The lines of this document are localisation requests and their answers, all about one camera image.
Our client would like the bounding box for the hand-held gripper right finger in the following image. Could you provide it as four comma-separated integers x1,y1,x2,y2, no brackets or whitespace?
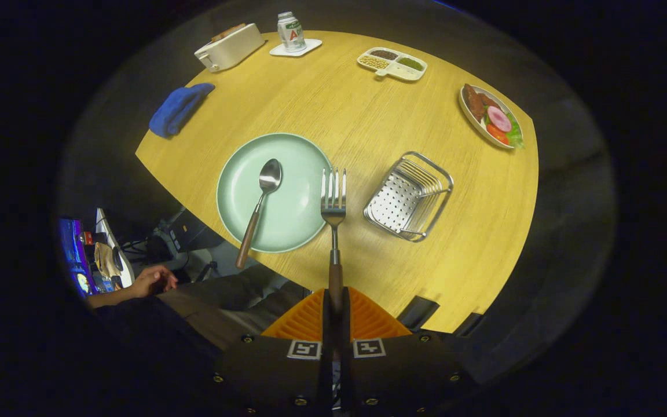
335,287,479,417

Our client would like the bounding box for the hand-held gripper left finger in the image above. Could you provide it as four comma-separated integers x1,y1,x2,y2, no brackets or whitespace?
212,287,334,417

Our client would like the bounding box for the wooden handled metal fork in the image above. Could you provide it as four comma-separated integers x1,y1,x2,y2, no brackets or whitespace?
320,167,347,316

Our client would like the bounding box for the wooden handled metal spoon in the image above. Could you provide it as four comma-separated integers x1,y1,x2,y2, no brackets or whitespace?
236,158,283,270

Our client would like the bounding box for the pale green plate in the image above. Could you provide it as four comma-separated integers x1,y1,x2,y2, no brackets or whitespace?
217,133,334,254

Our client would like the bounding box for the white tilted panel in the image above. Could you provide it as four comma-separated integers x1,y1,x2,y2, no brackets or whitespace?
95,207,135,288

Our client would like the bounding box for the glowing computer screen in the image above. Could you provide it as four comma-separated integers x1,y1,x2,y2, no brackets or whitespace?
58,217,94,299

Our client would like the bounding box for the white plate of food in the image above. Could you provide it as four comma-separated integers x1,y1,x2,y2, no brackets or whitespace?
459,83,524,150

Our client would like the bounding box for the blue folded towel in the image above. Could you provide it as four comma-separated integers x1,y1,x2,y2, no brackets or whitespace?
149,83,216,139

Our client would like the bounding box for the white divided bean tray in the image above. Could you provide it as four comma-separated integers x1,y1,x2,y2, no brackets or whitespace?
357,47,428,82

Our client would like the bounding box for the white square coaster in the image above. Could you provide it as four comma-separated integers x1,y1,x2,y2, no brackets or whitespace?
269,38,322,57

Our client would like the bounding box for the white toaster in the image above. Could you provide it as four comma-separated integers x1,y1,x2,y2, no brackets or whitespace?
194,23,266,73

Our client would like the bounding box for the small white drink bottle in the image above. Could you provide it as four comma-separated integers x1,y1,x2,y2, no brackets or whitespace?
277,12,307,53

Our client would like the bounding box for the brown toast slice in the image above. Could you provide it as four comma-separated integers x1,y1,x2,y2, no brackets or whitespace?
212,23,246,42

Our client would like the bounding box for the metal wire basket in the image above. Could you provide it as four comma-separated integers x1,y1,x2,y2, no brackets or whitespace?
363,151,455,243

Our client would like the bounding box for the dark equipment with cables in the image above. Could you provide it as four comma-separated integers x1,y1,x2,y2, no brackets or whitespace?
145,207,227,270

